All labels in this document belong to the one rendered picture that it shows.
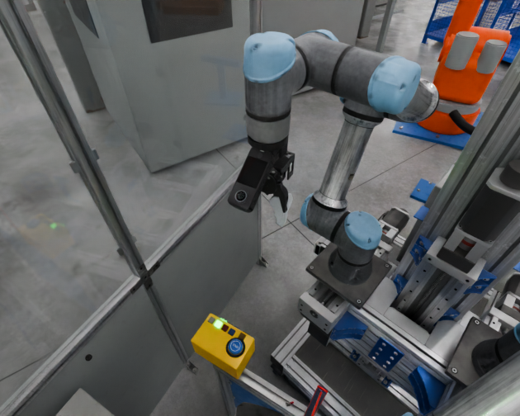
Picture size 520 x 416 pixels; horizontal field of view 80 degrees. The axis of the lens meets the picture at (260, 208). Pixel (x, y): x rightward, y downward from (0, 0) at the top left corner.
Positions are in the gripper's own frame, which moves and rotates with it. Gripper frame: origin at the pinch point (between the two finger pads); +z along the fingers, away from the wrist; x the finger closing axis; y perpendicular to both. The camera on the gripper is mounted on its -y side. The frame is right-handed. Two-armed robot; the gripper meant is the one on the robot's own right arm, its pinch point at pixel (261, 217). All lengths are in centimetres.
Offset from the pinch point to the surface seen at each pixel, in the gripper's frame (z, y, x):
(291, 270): 148, 83, 21
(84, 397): 62, -45, 38
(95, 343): 57, -32, 46
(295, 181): 148, 177, 62
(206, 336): 40.7, -16.0, 9.1
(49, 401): 60, -51, 46
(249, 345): 40.8, -12.0, -3.1
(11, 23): -34, -9, 45
